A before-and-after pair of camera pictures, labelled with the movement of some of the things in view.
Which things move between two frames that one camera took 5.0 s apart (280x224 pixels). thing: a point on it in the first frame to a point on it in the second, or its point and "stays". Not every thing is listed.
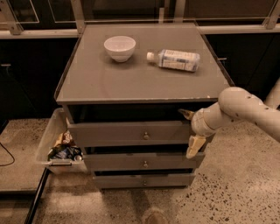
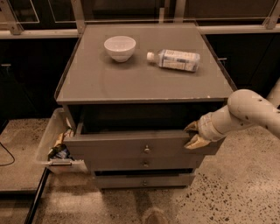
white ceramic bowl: (120, 47) stays
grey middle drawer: (142, 161) stays
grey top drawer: (130, 133) to (134, 143)
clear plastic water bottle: (177, 59) stays
